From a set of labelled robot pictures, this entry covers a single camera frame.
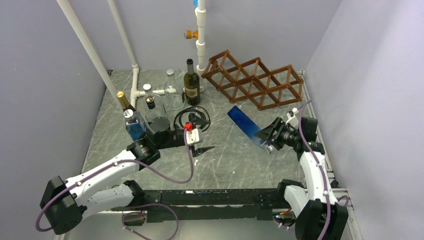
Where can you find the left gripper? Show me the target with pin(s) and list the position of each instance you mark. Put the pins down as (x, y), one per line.
(196, 120)

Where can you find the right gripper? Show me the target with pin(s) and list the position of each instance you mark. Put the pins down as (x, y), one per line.
(267, 133)

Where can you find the clear glass bottle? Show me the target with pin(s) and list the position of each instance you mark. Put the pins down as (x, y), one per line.
(173, 92)
(148, 91)

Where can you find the blue label clear bottle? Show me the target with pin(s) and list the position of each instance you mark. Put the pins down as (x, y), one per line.
(134, 124)
(249, 128)

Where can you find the dark bottle black cap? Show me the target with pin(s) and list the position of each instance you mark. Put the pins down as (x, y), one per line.
(155, 108)

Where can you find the dark green wine bottle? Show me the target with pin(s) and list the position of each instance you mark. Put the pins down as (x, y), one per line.
(191, 84)

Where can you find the brown gold-capped wine bottle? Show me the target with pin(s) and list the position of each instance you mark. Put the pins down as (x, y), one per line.
(125, 103)

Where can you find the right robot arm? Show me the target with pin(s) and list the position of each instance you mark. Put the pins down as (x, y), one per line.
(318, 214)

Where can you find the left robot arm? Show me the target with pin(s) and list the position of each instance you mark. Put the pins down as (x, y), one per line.
(66, 202)

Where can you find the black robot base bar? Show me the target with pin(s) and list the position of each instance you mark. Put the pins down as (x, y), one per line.
(209, 204)

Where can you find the brown wooden wine rack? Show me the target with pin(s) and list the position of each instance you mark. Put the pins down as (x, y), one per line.
(252, 80)

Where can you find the orange valve fitting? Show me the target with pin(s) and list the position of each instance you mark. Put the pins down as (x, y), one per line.
(188, 34)

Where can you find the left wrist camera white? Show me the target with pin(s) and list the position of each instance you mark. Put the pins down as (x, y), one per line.
(193, 135)

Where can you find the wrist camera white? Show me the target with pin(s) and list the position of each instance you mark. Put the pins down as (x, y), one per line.
(292, 118)
(193, 135)

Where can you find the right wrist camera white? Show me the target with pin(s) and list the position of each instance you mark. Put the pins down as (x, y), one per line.
(292, 118)

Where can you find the white PVC pipe frame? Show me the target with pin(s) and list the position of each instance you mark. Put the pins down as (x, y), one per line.
(70, 14)

